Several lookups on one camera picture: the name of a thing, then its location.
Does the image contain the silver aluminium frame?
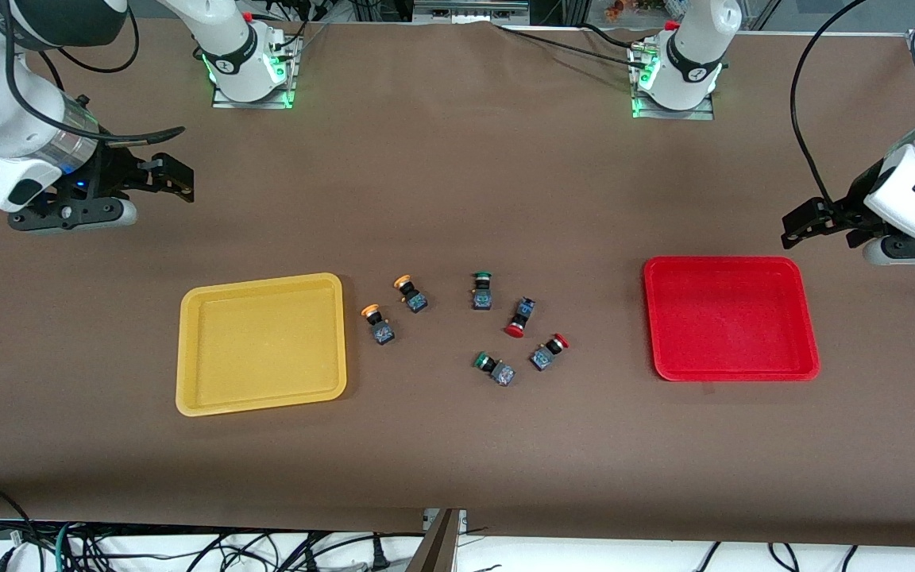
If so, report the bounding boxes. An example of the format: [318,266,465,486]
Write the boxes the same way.
[412,0,531,25]

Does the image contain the red push button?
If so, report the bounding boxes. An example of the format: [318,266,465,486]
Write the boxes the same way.
[529,333,570,373]
[503,296,539,340]

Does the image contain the long black table cable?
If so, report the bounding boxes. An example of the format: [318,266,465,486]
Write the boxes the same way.
[492,22,643,63]

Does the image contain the colourful background objects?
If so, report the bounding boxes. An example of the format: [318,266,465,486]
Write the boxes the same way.
[604,0,693,21]

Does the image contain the red plastic tray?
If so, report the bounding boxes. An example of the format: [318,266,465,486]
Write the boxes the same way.
[643,255,821,383]

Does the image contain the brown table cloth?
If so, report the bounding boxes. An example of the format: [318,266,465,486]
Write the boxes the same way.
[0,16,915,549]

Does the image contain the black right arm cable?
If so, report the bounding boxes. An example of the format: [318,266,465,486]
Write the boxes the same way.
[5,0,187,145]

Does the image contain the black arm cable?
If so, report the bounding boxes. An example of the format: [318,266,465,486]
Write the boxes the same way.
[790,0,875,206]
[5,0,187,145]

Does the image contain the yellow plastic tray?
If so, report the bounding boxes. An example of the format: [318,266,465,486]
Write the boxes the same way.
[175,272,348,418]

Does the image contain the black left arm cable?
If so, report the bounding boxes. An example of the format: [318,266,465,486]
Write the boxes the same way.
[790,0,875,206]

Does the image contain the teal cable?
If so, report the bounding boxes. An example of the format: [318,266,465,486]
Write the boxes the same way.
[52,520,77,572]

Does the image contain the yellow push button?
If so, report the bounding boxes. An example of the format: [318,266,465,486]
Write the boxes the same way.
[393,275,430,314]
[360,303,396,346]

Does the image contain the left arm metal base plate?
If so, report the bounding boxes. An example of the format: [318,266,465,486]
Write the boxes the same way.
[631,44,716,122]

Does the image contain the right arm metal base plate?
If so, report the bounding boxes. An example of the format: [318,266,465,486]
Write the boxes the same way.
[211,32,299,110]

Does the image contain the aluminium support beam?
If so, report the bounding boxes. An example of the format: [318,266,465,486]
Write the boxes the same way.
[406,508,462,572]

